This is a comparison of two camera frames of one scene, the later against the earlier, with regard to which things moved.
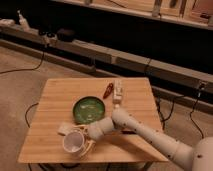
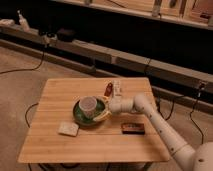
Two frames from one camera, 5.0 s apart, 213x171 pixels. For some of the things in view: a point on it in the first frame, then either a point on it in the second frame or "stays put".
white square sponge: (66, 127) stays put
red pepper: (108, 90) stays put
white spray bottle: (23, 22) stays put
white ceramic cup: (73, 141) → (88, 104)
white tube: (118, 92) stays put
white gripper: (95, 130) → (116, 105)
